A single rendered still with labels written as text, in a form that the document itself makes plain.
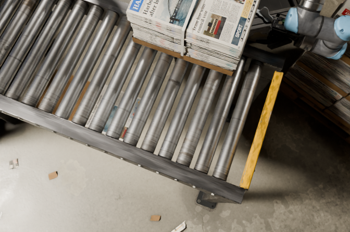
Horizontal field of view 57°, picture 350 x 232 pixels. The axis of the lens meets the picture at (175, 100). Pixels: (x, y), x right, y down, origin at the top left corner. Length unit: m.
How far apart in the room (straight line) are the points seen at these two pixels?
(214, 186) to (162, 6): 0.59
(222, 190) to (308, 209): 1.00
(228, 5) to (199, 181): 0.56
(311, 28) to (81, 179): 1.42
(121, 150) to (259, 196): 1.05
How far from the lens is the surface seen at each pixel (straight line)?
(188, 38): 1.02
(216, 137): 1.12
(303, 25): 1.17
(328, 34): 1.19
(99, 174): 1.93
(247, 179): 1.09
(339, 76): 1.67
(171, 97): 1.14
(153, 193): 1.89
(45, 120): 1.19
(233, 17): 1.01
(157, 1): 1.03
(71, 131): 1.16
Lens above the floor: 1.88
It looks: 73 degrees down
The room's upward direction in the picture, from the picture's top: 2 degrees clockwise
